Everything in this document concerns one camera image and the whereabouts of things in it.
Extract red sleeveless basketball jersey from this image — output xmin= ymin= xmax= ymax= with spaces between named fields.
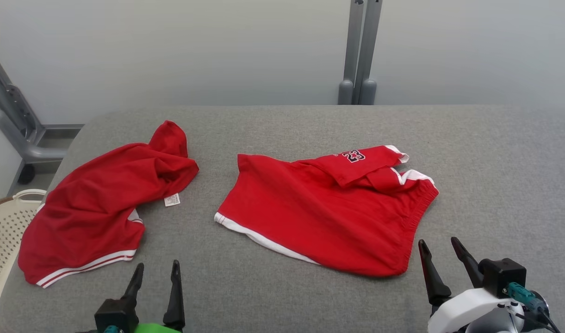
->
xmin=18 ymin=120 xmax=199 ymax=289

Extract cream perforated laundry basket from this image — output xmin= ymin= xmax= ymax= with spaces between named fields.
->
xmin=0 ymin=189 xmax=47 ymax=320

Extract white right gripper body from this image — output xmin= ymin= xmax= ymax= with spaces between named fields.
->
xmin=428 ymin=288 xmax=514 ymax=333

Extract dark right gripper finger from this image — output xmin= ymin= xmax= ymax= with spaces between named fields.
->
xmin=451 ymin=237 xmax=484 ymax=288
xmin=418 ymin=239 xmax=452 ymax=306

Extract grey partition post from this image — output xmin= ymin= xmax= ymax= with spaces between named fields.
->
xmin=338 ymin=0 xmax=365 ymax=105
xmin=355 ymin=0 xmax=384 ymax=105

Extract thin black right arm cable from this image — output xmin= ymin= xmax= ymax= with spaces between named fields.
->
xmin=514 ymin=312 xmax=556 ymax=333

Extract red basketball shorts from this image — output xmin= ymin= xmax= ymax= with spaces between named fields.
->
xmin=214 ymin=145 xmax=439 ymax=278

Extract grey wheeled metal stand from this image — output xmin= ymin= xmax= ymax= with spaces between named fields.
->
xmin=0 ymin=42 xmax=84 ymax=185

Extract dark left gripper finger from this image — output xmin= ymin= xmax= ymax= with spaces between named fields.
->
xmin=122 ymin=263 xmax=145 ymax=302
xmin=163 ymin=260 xmax=186 ymax=332

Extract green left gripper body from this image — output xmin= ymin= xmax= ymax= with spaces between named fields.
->
xmin=133 ymin=323 xmax=181 ymax=333

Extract grey fabric sofa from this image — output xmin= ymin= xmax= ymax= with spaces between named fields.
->
xmin=0 ymin=104 xmax=565 ymax=333

